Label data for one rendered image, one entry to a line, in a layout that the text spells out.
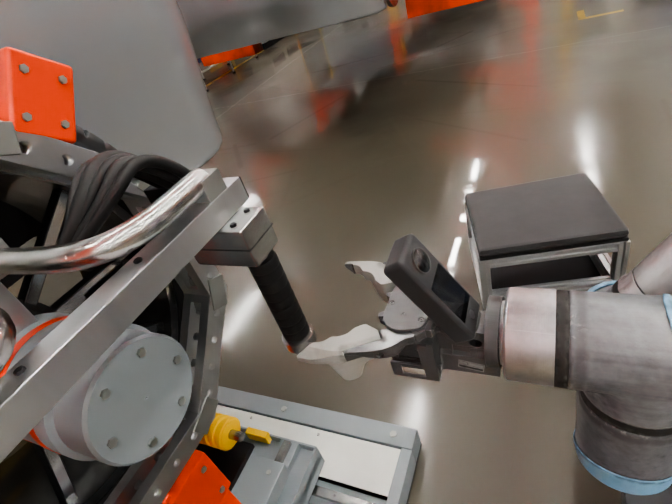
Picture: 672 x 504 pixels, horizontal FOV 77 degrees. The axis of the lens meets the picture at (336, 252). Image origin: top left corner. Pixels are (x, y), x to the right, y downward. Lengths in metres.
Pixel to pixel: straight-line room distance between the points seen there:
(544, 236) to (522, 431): 0.54
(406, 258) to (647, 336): 0.20
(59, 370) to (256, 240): 0.21
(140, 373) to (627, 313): 0.44
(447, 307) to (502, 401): 0.98
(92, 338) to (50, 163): 0.26
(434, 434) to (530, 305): 0.94
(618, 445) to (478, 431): 0.85
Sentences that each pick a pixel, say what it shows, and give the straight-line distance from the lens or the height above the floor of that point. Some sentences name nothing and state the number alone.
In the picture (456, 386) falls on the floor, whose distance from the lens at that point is 1.41.
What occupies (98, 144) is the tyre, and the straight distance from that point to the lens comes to 0.72.
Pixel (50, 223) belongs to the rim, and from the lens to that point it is 0.70.
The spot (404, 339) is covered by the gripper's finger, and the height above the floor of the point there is 0.83.
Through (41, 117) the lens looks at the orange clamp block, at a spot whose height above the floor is 1.09.
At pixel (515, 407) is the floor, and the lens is 1.37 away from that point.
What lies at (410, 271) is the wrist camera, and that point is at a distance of 0.38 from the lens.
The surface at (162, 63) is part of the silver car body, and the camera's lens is 1.31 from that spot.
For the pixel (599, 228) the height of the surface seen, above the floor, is 0.34.
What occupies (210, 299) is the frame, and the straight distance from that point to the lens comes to 0.74.
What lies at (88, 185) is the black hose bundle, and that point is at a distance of 0.50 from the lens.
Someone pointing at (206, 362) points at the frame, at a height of 0.67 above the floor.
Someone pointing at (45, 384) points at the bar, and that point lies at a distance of 0.37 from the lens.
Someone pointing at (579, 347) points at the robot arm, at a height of 0.84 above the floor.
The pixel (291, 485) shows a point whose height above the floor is 0.15.
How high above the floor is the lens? 1.15
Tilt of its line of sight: 35 degrees down
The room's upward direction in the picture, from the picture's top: 19 degrees counter-clockwise
